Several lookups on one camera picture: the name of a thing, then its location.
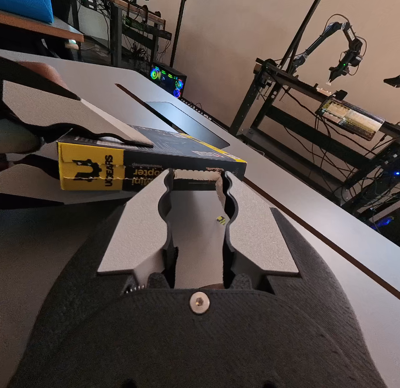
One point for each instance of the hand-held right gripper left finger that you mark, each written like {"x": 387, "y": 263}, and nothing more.
{"x": 134, "y": 238}

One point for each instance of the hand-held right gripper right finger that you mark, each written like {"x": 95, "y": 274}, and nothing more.
{"x": 259, "y": 238}

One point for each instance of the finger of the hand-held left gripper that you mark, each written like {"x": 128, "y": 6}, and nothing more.
{"x": 31, "y": 184}
{"x": 62, "y": 112}

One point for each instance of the cardboard tear strip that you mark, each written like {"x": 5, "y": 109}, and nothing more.
{"x": 219, "y": 187}

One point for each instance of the black yellow cardboard box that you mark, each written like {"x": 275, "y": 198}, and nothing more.
{"x": 187, "y": 147}

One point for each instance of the black blue robot arm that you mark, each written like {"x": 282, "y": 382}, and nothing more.
{"x": 354, "y": 39}

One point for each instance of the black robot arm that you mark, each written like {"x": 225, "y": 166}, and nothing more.
{"x": 393, "y": 81}

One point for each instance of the black desk mat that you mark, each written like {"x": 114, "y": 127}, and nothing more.
{"x": 187, "y": 119}

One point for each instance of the person's left hand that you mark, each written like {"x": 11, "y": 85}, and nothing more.
{"x": 43, "y": 73}

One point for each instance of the wood edged side table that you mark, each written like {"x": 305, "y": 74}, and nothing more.
{"x": 37, "y": 26}

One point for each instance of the blue felt bag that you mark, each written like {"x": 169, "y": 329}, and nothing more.
{"x": 22, "y": 3}

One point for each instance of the computer case with colourful fans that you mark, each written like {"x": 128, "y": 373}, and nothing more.
{"x": 168, "y": 78}

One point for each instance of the wood topped metal rack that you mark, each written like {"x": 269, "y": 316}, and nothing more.
{"x": 134, "y": 11}

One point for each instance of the black metal pole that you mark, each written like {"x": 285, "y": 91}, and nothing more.
{"x": 307, "y": 19}
{"x": 179, "y": 25}

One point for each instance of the black metal workbench frame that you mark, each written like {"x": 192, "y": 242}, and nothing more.
{"x": 275, "y": 114}

